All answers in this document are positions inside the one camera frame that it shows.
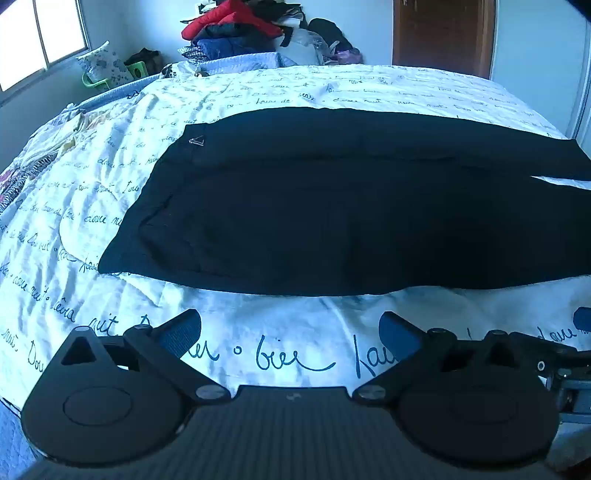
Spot colourful floral cloth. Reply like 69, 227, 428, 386
0, 108, 95, 215

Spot dark blue garment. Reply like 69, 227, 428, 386
196, 37, 279, 62

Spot window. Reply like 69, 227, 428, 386
0, 0, 92, 92

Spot light blue quilt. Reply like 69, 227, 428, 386
88, 52, 297, 108

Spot black backpack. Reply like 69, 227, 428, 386
307, 18, 354, 54

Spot white script-printed bedspread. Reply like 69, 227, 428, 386
0, 62, 591, 409

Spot white plastic bag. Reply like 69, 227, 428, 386
276, 27, 329, 66

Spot green plastic chair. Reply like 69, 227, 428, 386
82, 62, 149, 88

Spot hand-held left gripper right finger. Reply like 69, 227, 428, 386
353, 311, 519, 407

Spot black jacket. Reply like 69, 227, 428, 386
203, 22, 280, 43

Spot brown wooden door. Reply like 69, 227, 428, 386
392, 0, 498, 79

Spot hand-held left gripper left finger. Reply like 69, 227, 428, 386
58, 308, 232, 406

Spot black pants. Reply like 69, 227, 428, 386
98, 106, 591, 297

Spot red jacket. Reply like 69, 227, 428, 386
181, 0, 283, 40

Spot floral pillow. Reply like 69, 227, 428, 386
76, 41, 129, 86

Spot small black bag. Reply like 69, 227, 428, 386
124, 48, 162, 75

